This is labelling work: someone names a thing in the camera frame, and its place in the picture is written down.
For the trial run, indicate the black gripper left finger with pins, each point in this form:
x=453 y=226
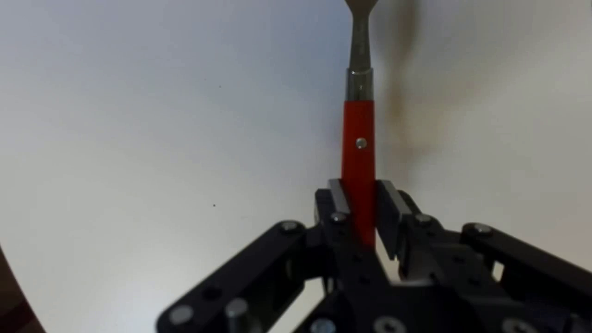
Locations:
x=255 y=287

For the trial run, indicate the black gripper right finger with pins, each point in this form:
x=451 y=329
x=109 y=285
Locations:
x=494 y=281

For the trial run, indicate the red handled silver fork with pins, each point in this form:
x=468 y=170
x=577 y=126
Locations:
x=357 y=126

